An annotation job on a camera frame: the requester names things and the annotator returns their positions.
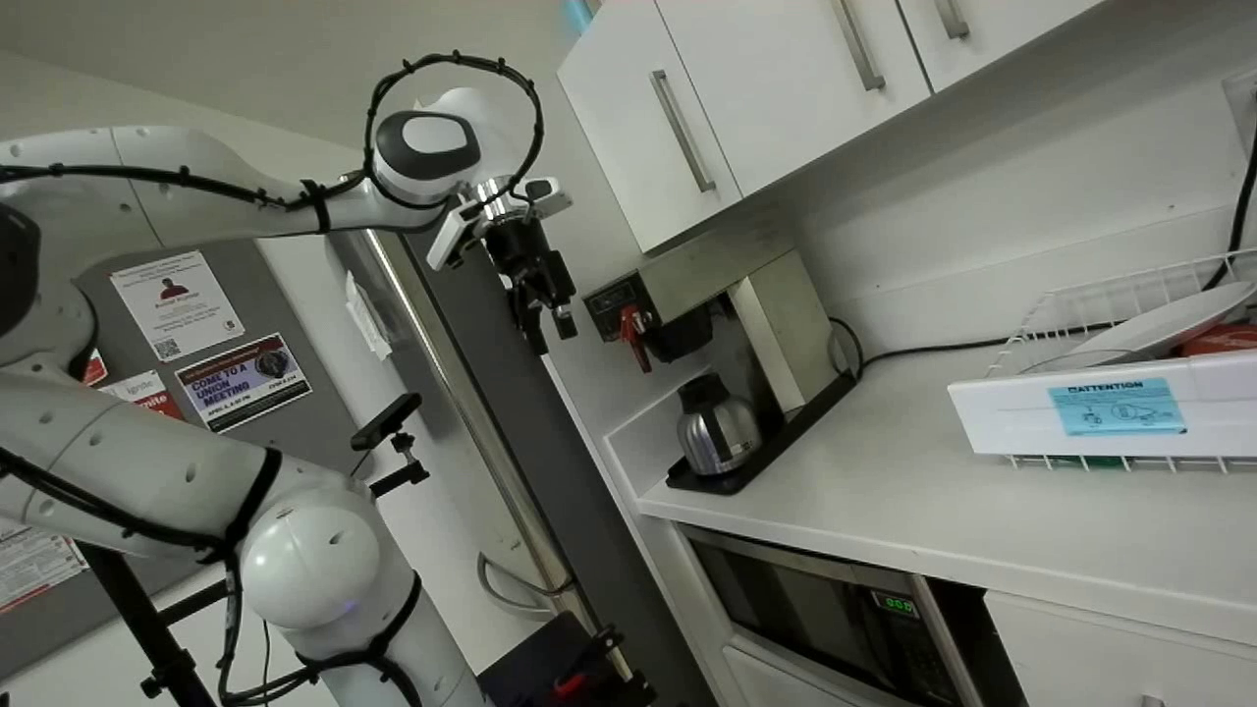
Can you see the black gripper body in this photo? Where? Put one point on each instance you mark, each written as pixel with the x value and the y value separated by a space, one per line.
pixel 529 265

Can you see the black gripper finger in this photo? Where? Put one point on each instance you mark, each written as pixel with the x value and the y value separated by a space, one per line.
pixel 529 325
pixel 562 321

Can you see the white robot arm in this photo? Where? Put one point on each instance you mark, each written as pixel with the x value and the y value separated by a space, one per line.
pixel 304 548

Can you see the steel coffee carafe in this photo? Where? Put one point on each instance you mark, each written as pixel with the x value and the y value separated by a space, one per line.
pixel 715 428

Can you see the black coffee maker machine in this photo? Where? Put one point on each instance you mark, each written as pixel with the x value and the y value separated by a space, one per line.
pixel 765 332

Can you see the white upper cabinet left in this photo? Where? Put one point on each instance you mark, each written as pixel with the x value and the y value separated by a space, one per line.
pixel 646 124

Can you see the white cabinet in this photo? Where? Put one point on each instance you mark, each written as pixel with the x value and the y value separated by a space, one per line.
pixel 960 36
pixel 646 124
pixel 796 79

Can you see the grey notice board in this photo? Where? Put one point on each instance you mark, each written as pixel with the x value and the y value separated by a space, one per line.
pixel 153 464

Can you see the white upper cabinet middle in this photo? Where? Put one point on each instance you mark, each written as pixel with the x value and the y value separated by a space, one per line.
pixel 796 79

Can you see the built-in microwave oven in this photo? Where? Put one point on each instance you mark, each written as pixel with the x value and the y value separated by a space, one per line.
pixel 868 621

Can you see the white upper cabinet right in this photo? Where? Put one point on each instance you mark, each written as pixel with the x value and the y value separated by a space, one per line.
pixel 960 36

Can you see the black tripod stand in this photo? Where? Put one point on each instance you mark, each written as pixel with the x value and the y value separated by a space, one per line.
pixel 170 665

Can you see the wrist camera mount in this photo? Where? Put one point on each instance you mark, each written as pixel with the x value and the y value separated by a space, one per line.
pixel 491 206

